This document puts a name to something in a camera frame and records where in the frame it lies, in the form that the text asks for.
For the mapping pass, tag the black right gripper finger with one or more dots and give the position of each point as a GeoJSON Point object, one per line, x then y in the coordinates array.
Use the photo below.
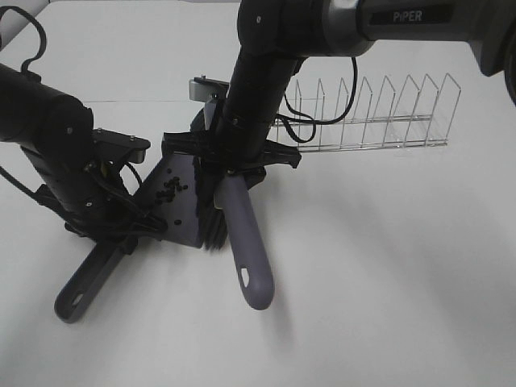
{"type": "Point", "coordinates": [253, 177]}

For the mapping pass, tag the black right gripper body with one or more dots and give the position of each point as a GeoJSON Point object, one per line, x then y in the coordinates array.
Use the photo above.
{"type": "Point", "coordinates": [213, 155]}

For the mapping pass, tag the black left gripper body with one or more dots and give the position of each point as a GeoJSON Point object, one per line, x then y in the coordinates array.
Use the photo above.
{"type": "Point", "coordinates": [92, 200]}

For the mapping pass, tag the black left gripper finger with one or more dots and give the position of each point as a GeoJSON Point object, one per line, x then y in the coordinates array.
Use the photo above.
{"type": "Point", "coordinates": [129, 244]}

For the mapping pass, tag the purple hand brush black bristles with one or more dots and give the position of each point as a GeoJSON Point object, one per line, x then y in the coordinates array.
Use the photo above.
{"type": "Point", "coordinates": [225, 214]}

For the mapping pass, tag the purple plastic dustpan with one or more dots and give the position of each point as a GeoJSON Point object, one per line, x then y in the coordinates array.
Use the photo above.
{"type": "Point", "coordinates": [81, 289]}

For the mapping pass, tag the pile of coffee beans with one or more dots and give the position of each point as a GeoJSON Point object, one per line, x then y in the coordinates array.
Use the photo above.
{"type": "Point", "coordinates": [169, 201]}

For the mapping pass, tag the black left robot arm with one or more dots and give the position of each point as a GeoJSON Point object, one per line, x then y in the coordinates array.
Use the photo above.
{"type": "Point", "coordinates": [46, 124]}

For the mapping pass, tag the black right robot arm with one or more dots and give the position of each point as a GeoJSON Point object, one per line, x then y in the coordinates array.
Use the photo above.
{"type": "Point", "coordinates": [276, 37]}

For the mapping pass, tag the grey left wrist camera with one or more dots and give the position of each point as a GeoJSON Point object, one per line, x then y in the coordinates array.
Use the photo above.
{"type": "Point", "coordinates": [119, 148]}

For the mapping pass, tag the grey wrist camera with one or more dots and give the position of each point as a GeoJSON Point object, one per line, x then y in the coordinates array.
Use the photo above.
{"type": "Point", "coordinates": [203, 89]}
{"type": "Point", "coordinates": [119, 148]}

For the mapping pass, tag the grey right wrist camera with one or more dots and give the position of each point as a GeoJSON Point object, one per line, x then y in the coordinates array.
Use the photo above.
{"type": "Point", "coordinates": [203, 89]}

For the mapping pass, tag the chrome wire dish rack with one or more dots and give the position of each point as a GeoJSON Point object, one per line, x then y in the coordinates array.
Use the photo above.
{"type": "Point", "coordinates": [386, 114]}

